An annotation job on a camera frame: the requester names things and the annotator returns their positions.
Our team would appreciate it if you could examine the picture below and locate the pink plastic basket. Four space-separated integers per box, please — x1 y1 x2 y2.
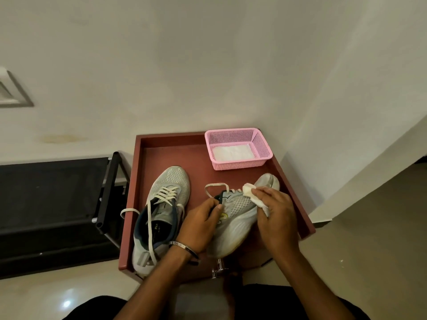
204 128 274 171

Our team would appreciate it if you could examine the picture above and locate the black shoe rack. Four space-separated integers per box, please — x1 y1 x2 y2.
0 151 131 280

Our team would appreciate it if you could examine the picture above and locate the person's right hand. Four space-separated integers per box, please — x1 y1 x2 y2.
250 186 301 264

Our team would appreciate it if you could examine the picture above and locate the silver bracelet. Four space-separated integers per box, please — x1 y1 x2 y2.
168 240 200 266

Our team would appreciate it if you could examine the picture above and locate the stack of white wipes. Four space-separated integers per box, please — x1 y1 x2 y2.
213 144 257 163

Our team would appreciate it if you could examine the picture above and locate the grey sneaker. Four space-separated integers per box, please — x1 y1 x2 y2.
204 173 281 259
120 165 191 276

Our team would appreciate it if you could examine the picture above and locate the person's right forearm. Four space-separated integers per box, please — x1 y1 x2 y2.
275 248 353 320

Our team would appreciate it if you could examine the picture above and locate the white wipe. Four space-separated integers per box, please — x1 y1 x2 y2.
242 183 270 218

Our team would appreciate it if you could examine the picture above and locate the white wall socket plate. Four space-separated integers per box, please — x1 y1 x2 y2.
0 66 35 108

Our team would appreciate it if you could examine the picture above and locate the person's left hand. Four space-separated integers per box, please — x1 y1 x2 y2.
176 197 224 256

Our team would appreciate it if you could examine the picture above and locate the person's left forearm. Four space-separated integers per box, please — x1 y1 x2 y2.
115 246 197 320

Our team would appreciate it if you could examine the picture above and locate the reddish-brown side table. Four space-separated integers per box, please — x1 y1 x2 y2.
118 131 316 284

